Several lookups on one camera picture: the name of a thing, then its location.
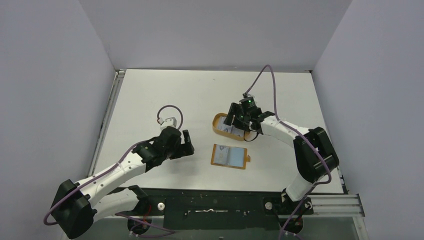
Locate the orange leather card holder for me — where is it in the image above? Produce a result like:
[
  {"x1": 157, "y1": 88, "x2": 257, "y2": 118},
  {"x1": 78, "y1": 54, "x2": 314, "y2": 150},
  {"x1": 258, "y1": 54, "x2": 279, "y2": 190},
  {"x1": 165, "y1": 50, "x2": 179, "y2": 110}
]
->
[{"x1": 210, "y1": 144, "x2": 251, "y2": 170}]

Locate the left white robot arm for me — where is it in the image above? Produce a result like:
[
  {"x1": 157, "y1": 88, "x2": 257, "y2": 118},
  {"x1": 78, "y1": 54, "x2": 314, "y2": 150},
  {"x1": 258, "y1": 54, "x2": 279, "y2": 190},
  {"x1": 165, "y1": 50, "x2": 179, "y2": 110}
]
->
[{"x1": 43, "y1": 126, "x2": 195, "y2": 239}]

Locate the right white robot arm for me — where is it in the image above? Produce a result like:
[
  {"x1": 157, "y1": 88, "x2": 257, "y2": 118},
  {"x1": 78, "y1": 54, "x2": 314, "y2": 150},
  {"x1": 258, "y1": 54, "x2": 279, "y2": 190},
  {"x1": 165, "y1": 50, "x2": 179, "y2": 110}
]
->
[{"x1": 224, "y1": 95, "x2": 340, "y2": 214}]

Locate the left stack credit card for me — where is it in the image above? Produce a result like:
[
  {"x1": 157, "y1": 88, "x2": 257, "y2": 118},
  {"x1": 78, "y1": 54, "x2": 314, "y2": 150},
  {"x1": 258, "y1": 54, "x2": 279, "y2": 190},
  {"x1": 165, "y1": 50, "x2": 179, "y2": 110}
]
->
[{"x1": 216, "y1": 116, "x2": 232, "y2": 133}]

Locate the tan oval tray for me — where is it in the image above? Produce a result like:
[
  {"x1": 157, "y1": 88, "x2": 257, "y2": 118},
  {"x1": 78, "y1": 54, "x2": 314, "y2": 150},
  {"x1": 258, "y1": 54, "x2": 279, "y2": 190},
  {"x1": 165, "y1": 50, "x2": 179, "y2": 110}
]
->
[{"x1": 212, "y1": 113, "x2": 255, "y2": 142}]

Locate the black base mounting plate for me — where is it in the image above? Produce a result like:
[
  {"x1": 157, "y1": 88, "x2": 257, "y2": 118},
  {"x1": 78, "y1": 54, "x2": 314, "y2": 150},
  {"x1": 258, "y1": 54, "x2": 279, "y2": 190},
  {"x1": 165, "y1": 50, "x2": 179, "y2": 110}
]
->
[{"x1": 122, "y1": 187, "x2": 297, "y2": 231}]

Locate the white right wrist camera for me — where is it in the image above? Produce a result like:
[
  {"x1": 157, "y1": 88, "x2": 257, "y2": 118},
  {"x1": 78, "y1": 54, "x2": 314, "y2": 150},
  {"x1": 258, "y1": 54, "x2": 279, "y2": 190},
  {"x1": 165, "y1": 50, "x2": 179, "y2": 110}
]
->
[{"x1": 242, "y1": 92, "x2": 255, "y2": 98}]

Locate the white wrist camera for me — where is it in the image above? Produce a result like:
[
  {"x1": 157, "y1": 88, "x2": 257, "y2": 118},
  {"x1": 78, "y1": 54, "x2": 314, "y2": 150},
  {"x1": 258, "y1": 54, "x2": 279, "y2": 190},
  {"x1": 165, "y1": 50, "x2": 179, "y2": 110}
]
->
[
  {"x1": 242, "y1": 92, "x2": 255, "y2": 98},
  {"x1": 158, "y1": 117, "x2": 177, "y2": 131}
]

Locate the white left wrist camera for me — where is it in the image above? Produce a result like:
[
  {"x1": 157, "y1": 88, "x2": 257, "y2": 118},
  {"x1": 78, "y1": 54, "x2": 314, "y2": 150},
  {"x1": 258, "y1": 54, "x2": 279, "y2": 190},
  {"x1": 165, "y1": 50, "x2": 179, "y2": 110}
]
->
[{"x1": 158, "y1": 117, "x2": 177, "y2": 131}]

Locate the aluminium side rail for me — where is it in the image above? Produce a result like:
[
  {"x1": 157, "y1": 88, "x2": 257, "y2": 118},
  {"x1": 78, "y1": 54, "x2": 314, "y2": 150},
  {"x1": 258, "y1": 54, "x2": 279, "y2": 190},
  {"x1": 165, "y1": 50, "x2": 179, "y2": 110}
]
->
[{"x1": 87, "y1": 69, "x2": 127, "y2": 177}]

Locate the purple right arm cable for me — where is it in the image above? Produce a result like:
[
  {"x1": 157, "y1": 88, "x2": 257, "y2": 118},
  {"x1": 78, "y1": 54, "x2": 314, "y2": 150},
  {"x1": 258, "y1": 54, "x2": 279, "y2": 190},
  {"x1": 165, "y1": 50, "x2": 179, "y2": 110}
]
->
[{"x1": 243, "y1": 64, "x2": 333, "y2": 240}]

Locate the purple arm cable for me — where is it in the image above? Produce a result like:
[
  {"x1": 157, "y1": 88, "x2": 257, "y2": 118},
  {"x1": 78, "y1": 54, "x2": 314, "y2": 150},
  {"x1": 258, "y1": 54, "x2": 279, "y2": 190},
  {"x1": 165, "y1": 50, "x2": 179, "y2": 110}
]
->
[
  {"x1": 43, "y1": 104, "x2": 184, "y2": 239},
  {"x1": 243, "y1": 64, "x2": 333, "y2": 240}
]

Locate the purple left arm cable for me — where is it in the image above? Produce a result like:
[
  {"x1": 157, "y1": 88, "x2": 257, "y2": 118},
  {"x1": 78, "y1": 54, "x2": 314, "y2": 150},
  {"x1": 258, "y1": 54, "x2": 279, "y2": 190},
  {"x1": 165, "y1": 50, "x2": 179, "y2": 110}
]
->
[{"x1": 43, "y1": 104, "x2": 184, "y2": 239}]

